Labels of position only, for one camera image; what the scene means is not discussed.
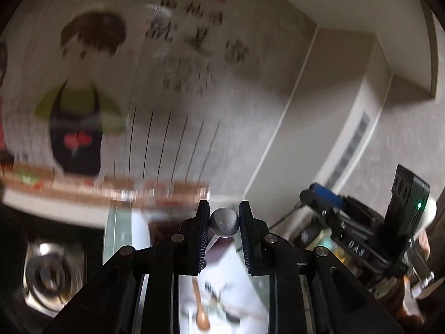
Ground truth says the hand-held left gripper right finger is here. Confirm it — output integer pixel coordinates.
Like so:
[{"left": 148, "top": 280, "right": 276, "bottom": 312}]
[{"left": 239, "top": 201, "right": 406, "bottom": 334}]

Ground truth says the green and white table mat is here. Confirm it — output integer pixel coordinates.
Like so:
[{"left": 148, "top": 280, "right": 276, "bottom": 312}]
[{"left": 103, "top": 205, "right": 279, "bottom": 334}]

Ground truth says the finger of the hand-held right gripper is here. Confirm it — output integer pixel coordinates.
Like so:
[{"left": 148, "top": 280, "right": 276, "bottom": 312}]
[{"left": 300, "top": 182, "right": 345, "bottom": 217}]

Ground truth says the gas stove burner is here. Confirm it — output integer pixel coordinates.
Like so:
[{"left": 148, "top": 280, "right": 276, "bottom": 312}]
[{"left": 21, "top": 240, "right": 89, "bottom": 319}]

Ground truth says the wall vent grille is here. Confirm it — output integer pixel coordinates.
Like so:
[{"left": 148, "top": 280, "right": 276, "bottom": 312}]
[{"left": 328, "top": 110, "right": 370, "bottom": 186}]

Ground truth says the wooden spoon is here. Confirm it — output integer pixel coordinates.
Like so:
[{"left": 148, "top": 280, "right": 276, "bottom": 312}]
[{"left": 192, "top": 278, "right": 211, "bottom": 331}]

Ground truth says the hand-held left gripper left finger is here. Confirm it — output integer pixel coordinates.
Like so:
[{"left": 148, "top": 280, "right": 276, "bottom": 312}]
[{"left": 42, "top": 200, "right": 211, "bottom": 334}]

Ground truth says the cartoon wall poster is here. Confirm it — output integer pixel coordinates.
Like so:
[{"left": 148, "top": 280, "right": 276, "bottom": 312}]
[{"left": 0, "top": 0, "right": 265, "bottom": 213}]

